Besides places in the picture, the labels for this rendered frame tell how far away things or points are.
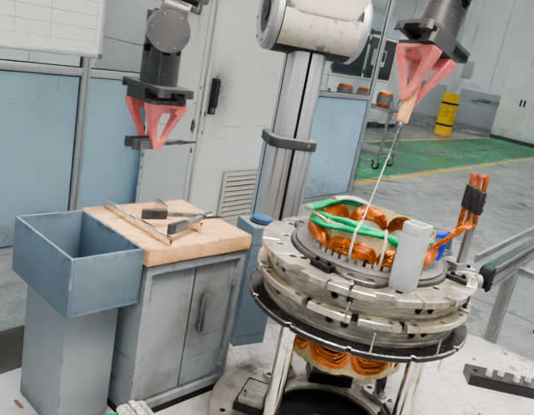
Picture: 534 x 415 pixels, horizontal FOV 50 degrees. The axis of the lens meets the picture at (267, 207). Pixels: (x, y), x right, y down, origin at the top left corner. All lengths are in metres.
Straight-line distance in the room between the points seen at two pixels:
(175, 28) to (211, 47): 2.18
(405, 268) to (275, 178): 0.58
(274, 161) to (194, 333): 0.47
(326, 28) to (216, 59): 1.81
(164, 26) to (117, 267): 0.33
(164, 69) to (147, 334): 0.39
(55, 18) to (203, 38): 0.70
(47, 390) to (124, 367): 0.11
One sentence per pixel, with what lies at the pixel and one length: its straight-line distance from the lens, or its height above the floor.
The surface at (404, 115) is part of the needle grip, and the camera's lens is 0.82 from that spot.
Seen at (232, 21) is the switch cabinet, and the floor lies 1.43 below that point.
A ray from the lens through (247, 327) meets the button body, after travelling 1.16.
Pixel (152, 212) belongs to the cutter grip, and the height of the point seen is 1.09.
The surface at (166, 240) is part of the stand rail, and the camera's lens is 0.83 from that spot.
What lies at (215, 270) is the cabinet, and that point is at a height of 1.01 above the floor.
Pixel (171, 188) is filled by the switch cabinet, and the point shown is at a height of 0.51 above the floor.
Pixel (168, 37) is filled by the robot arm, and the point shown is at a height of 1.35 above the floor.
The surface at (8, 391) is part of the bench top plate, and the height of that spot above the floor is 0.78.
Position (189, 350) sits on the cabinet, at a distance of 0.96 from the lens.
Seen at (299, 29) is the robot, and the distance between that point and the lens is 1.20.
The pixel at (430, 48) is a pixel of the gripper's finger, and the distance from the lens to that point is 0.82.
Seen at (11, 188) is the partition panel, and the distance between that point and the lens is 3.09.
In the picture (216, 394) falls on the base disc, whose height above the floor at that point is 0.80.
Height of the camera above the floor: 1.37
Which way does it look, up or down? 16 degrees down
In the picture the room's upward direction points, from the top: 11 degrees clockwise
